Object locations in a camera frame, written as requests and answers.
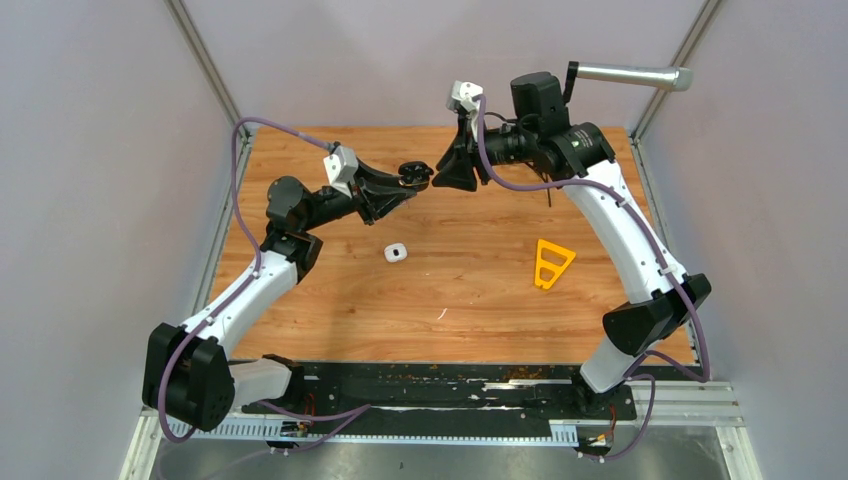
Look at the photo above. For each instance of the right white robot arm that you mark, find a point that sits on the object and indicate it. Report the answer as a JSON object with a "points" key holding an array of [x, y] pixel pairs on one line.
{"points": [[578, 160]]}

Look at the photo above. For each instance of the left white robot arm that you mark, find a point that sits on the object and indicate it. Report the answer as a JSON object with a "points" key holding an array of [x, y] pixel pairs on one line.
{"points": [[188, 372]]}

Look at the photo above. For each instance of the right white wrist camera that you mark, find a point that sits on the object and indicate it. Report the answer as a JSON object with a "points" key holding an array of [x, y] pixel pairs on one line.
{"points": [[464, 100]]}

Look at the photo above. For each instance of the yellow triangular plastic piece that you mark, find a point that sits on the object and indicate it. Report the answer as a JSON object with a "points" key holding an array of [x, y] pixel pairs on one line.
{"points": [[551, 261]]}

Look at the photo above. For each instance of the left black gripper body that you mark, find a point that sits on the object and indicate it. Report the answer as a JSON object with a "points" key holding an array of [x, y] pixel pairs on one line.
{"points": [[364, 202]]}

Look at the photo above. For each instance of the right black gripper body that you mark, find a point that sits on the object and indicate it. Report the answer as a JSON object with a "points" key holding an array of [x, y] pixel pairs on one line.
{"points": [[469, 139]]}

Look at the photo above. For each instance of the black earbud charging case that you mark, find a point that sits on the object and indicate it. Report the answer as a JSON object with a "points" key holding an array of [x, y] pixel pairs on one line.
{"points": [[415, 175]]}

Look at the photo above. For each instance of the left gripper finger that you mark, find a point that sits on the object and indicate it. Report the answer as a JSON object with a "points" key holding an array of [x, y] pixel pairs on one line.
{"points": [[391, 197], [369, 176]]}

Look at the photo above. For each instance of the black tripod stand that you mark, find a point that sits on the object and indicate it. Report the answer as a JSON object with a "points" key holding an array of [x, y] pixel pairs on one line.
{"points": [[556, 126]]}

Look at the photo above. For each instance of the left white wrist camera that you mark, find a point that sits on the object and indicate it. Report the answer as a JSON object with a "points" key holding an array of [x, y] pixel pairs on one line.
{"points": [[341, 165]]}

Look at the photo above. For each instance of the white earbud charging case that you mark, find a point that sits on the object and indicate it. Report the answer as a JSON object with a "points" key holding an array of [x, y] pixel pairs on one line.
{"points": [[395, 252]]}

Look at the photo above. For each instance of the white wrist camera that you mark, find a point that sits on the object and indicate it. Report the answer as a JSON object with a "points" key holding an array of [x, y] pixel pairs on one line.
{"points": [[341, 165], [464, 100]]}

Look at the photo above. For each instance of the silver microphone tube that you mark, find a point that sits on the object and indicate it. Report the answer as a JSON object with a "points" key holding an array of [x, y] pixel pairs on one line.
{"points": [[670, 79]]}

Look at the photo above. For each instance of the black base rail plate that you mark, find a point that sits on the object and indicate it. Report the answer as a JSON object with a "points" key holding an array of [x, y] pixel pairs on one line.
{"points": [[454, 401]]}

